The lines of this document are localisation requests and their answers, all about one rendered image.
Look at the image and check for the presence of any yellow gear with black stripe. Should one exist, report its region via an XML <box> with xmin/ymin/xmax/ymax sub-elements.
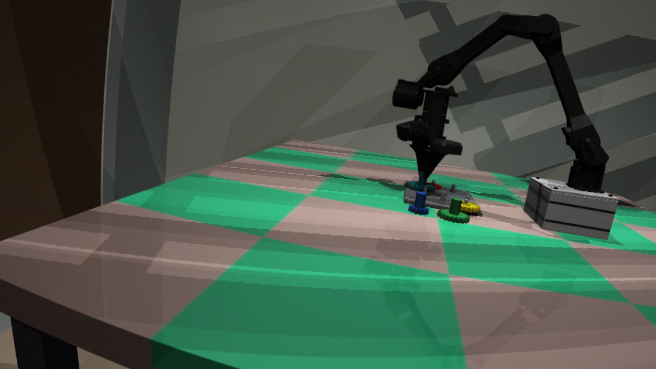
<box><xmin>460</xmin><ymin>201</ymin><xmax>480</xmax><ymax>213</ymax></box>

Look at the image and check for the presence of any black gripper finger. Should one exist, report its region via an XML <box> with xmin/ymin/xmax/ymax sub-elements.
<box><xmin>409</xmin><ymin>144</ymin><xmax>429</xmax><ymax>175</ymax></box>
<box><xmin>423</xmin><ymin>149</ymin><xmax>448</xmax><ymax>178</ymax></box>

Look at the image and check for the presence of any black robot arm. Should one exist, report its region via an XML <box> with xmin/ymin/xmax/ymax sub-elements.
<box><xmin>392</xmin><ymin>14</ymin><xmax>609</xmax><ymax>194</ymax></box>

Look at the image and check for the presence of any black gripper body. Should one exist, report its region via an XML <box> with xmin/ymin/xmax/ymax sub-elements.
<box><xmin>408</xmin><ymin>111</ymin><xmax>463</xmax><ymax>155</ymax></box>

